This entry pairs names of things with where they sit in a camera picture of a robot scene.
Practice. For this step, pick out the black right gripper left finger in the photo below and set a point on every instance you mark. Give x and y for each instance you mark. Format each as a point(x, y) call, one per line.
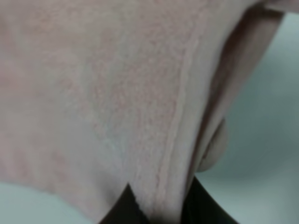
point(126, 210)

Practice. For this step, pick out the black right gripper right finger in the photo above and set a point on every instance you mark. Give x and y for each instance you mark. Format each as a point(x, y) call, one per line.
point(200, 208)

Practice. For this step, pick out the pink terry towel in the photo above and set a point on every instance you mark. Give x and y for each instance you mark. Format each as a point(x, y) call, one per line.
point(99, 94)

